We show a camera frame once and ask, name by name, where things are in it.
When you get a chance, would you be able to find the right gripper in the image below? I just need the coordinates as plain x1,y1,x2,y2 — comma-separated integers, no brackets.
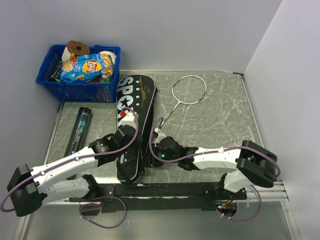
138,142,179,167

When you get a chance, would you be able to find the black racket cover bag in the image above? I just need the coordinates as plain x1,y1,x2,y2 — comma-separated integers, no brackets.
116,74,158,184

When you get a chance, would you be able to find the black shuttlecock tube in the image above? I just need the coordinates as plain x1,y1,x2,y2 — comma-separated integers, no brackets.
64,107,92,157

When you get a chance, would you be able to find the badminton racket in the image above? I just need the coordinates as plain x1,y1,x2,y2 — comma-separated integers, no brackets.
160,75,207,127

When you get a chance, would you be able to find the blue plastic basket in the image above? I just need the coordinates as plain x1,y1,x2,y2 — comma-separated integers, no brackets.
35,44,121,103

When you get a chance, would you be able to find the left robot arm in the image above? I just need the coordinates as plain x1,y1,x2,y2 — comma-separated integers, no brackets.
7,125,138,217

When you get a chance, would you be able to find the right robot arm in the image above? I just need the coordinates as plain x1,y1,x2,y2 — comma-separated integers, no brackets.
148,136,281,199

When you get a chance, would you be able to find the blue Lays chip bag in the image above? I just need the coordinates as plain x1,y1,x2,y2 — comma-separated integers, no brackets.
60,51,117,83

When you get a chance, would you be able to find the brown chocolate donut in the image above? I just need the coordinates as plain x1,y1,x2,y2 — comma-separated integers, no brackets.
66,40,91,56

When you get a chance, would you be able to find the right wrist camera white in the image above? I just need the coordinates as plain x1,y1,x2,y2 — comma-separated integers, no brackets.
152,127,167,145

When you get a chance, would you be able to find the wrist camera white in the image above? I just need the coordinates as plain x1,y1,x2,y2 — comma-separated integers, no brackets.
152,127,167,145
118,111,136,129

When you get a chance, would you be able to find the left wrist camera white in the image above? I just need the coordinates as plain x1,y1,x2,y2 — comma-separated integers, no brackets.
118,111,136,129

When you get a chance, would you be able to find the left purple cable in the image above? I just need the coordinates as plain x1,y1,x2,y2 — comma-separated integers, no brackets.
0,106,140,213

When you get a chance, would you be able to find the purple cable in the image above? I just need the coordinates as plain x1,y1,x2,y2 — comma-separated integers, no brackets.
0,106,140,213
148,117,281,180

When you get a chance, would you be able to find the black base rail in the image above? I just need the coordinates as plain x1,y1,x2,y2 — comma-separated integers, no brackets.
68,182,248,213

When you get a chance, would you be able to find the aluminium frame rail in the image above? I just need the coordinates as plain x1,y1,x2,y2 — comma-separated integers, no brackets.
245,181,289,202

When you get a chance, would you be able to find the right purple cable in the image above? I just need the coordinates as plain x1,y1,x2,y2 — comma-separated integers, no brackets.
148,117,281,180

